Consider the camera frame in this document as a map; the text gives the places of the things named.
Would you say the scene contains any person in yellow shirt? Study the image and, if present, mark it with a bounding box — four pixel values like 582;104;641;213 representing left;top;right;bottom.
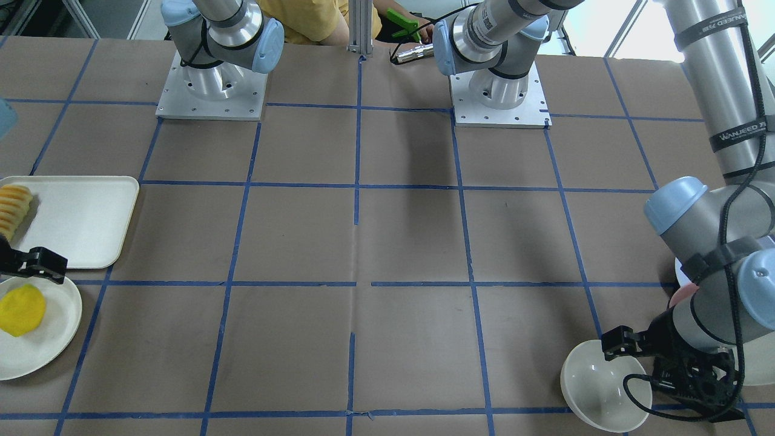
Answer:
257;1;434;47

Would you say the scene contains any green grabber tool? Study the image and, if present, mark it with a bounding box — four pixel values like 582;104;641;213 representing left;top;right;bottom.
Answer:
385;8;423;42

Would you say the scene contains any pink plate in rack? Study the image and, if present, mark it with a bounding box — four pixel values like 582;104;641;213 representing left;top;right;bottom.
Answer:
667;282;699;309

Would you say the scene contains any white rectangular tray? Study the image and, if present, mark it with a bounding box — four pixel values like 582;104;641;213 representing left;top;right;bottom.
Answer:
2;176;139;269

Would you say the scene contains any white ceramic bowl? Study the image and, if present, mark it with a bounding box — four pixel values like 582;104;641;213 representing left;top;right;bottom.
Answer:
560;340;648;433

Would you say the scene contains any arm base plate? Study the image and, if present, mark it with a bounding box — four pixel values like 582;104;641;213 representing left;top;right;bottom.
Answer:
155;53;269;121
449;63;553;129

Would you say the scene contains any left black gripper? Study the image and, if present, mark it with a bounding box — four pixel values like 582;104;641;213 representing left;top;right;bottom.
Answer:
601;309;745;421

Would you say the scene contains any yellow lemon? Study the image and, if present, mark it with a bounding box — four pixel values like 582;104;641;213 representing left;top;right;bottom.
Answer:
1;283;47;337

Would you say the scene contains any light blue plate in rack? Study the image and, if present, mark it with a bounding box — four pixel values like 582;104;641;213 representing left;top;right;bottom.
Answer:
674;259;691;287

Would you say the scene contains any sliced yellow pineapple toy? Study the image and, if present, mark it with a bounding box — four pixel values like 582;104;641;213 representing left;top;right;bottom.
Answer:
1;184;33;242

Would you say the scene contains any aluminium frame post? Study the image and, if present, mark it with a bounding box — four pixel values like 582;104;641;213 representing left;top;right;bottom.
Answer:
346;0;374;58

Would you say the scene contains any cream round plate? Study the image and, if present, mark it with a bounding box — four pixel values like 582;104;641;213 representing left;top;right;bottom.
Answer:
1;277;82;381

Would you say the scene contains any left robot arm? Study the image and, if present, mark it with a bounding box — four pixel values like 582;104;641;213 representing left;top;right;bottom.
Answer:
593;1;773;424

